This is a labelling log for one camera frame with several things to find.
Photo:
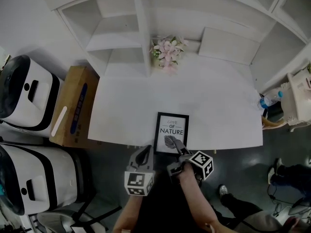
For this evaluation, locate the person's right forearm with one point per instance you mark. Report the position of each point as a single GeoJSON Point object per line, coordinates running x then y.
{"type": "Point", "coordinates": [194, 198]}

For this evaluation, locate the brown cardboard box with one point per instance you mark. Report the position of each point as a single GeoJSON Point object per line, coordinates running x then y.
{"type": "Point", "coordinates": [73, 93]}

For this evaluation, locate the person's black clothing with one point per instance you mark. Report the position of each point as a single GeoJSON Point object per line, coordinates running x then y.
{"type": "Point", "coordinates": [162, 207]}

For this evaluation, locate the person's right leg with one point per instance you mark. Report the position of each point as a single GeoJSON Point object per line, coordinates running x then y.
{"type": "Point", "coordinates": [243, 207]}

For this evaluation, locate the person's left forearm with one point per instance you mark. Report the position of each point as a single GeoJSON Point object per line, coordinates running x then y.
{"type": "Point", "coordinates": [128, 215]}

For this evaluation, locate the black framed nature print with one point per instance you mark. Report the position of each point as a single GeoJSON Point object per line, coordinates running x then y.
{"type": "Point", "coordinates": [171, 130]}

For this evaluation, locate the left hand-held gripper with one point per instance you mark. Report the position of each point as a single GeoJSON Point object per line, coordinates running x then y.
{"type": "Point", "coordinates": [138, 182]}

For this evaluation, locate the clear water bottle blue label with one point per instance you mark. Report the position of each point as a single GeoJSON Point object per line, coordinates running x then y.
{"type": "Point", "coordinates": [266, 101]}

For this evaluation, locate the wooden chair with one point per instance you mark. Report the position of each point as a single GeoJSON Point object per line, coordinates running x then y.
{"type": "Point", "coordinates": [269, 125]}

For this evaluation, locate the white shelf hutch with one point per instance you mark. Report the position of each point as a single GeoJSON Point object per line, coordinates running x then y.
{"type": "Point", "coordinates": [116, 40]}

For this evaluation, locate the white desk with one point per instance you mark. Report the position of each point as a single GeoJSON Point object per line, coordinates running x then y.
{"type": "Point", "coordinates": [126, 110]}

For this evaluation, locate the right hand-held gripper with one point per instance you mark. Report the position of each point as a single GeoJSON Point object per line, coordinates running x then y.
{"type": "Point", "coordinates": [201, 164]}

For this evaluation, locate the white and black robot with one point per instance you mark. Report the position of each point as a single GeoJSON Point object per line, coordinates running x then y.
{"type": "Point", "coordinates": [41, 81]}
{"type": "Point", "coordinates": [48, 169]}

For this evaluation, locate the person's grey shoe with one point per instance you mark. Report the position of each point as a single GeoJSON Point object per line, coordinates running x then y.
{"type": "Point", "coordinates": [223, 190]}

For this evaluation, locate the grey office chair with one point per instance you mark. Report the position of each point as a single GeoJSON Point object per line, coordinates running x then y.
{"type": "Point", "coordinates": [56, 218]}

